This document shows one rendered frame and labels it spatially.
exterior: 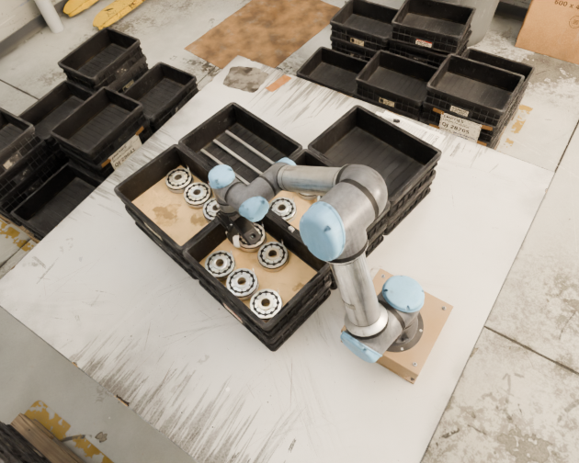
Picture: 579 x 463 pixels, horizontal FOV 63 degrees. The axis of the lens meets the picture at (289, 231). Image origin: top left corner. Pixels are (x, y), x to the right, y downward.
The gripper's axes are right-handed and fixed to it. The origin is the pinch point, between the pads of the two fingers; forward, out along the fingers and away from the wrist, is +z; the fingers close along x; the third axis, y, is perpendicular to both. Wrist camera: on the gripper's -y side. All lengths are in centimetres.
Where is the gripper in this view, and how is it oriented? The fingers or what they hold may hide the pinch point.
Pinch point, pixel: (244, 242)
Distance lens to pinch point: 162.9
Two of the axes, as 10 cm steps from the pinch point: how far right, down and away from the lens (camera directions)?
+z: 0.8, 5.5, 8.3
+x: -7.6, 5.8, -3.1
